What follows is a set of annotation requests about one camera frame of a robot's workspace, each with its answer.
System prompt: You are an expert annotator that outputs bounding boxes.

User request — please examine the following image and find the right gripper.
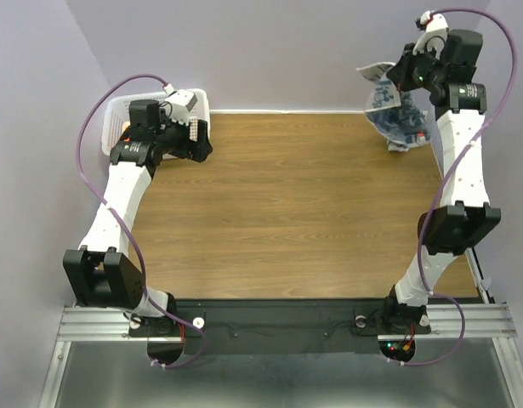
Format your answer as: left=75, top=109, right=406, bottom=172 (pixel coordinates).
left=385, top=40, right=446, bottom=92

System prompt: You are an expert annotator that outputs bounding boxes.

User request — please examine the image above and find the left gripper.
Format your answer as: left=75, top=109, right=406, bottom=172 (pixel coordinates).
left=154, top=108, right=213, bottom=162

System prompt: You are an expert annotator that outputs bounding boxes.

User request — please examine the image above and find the blue white patterned towel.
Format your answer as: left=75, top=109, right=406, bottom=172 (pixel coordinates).
left=356, top=61, right=431, bottom=152

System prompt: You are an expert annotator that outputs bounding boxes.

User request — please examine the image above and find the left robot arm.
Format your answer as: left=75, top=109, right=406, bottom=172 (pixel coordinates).
left=63, top=89, right=213, bottom=335

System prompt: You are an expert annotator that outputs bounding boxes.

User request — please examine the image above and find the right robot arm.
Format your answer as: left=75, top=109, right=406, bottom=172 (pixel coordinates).
left=380, top=28, right=501, bottom=332

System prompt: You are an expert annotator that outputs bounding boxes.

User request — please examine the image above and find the white plastic basket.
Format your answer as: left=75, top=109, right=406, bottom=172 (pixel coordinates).
left=101, top=88, right=211, bottom=156

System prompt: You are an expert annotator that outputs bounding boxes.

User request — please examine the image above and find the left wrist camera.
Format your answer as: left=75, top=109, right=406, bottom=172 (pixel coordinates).
left=161, top=83, right=197, bottom=125

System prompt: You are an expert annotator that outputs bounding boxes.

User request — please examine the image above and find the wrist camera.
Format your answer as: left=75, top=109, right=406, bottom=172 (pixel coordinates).
left=412, top=11, right=448, bottom=54
left=161, top=83, right=197, bottom=125

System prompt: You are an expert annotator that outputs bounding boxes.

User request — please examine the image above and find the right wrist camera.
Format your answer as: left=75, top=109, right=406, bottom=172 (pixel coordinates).
left=412, top=11, right=448, bottom=54

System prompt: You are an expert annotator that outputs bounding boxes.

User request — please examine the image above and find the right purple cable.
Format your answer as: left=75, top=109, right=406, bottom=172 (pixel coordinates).
left=386, top=7, right=518, bottom=366

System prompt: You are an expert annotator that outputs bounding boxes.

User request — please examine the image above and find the purple cable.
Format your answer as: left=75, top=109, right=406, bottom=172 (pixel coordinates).
left=76, top=74, right=209, bottom=370
left=386, top=7, right=518, bottom=366

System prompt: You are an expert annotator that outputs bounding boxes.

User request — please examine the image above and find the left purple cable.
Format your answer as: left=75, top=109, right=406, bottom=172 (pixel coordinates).
left=76, top=74, right=209, bottom=370

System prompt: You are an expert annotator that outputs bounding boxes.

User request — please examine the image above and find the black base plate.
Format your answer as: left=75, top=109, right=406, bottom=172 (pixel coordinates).
left=128, top=298, right=432, bottom=356

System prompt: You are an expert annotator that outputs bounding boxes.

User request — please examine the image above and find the aluminium frame rail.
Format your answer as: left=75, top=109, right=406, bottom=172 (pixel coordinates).
left=40, top=251, right=523, bottom=407

